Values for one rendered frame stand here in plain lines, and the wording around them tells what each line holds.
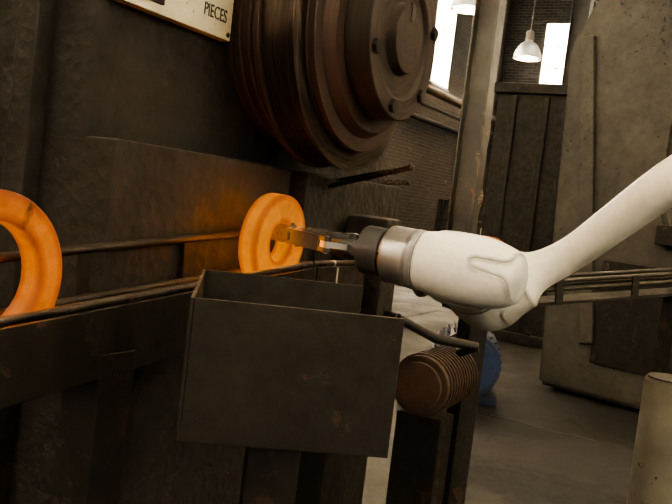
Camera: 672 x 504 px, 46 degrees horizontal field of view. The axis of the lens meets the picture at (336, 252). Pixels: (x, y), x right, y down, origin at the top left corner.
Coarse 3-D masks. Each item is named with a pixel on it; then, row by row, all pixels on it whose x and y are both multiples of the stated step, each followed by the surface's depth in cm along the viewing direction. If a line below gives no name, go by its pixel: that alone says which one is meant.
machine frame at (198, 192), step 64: (0, 0) 117; (64, 0) 111; (0, 64) 117; (64, 64) 111; (128, 64) 114; (192, 64) 126; (0, 128) 117; (64, 128) 111; (128, 128) 116; (192, 128) 129; (64, 192) 111; (128, 192) 110; (192, 192) 122; (256, 192) 137; (320, 192) 157; (384, 192) 183; (64, 256) 111; (128, 256) 112; (192, 256) 124; (320, 256) 160; (0, 448) 114; (128, 448) 117; (192, 448) 131
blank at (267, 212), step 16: (256, 208) 126; (272, 208) 126; (288, 208) 131; (256, 224) 124; (272, 224) 127; (304, 224) 136; (240, 240) 125; (256, 240) 124; (240, 256) 126; (256, 256) 125; (272, 256) 134; (288, 256) 134
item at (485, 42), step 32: (480, 0) 1009; (576, 0) 1442; (480, 32) 1009; (576, 32) 1442; (480, 64) 1009; (480, 96) 1009; (480, 128) 1010; (480, 160) 1004; (480, 192) 1017; (448, 224) 1019
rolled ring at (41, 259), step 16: (0, 192) 82; (0, 208) 82; (16, 208) 84; (32, 208) 86; (16, 224) 85; (32, 224) 86; (48, 224) 88; (16, 240) 88; (32, 240) 87; (48, 240) 89; (32, 256) 88; (48, 256) 89; (32, 272) 89; (48, 272) 89; (32, 288) 89; (48, 288) 90; (16, 304) 89; (32, 304) 88; (48, 304) 90
